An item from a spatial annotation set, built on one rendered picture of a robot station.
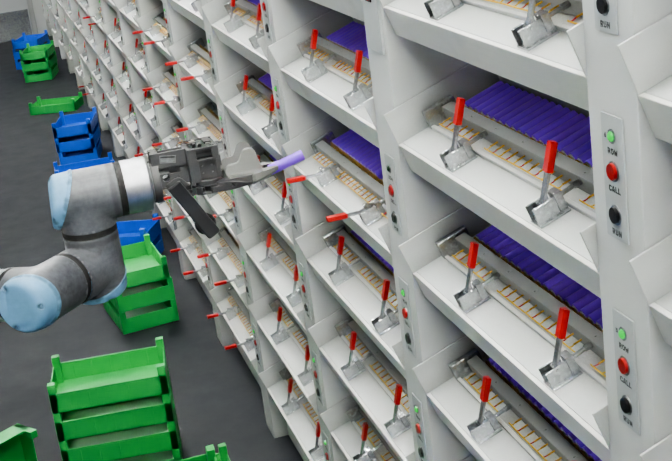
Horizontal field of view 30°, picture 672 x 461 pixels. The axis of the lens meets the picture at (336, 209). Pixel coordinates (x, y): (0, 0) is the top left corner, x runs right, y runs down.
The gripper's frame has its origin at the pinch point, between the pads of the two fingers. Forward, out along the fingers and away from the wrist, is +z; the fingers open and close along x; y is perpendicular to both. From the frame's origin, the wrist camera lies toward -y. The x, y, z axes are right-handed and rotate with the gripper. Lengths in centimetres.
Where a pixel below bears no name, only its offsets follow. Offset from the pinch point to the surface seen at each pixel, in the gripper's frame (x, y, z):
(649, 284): -105, 13, 14
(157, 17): 242, -6, 13
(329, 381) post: 35, -58, 13
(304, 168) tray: 30.4, -9.6, 12.6
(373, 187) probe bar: -3.2, -5.6, 16.9
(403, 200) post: -34.5, 1.6, 12.7
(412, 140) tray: -36.4, 10.8, 14.5
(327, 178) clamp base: 16.1, -8.2, 13.6
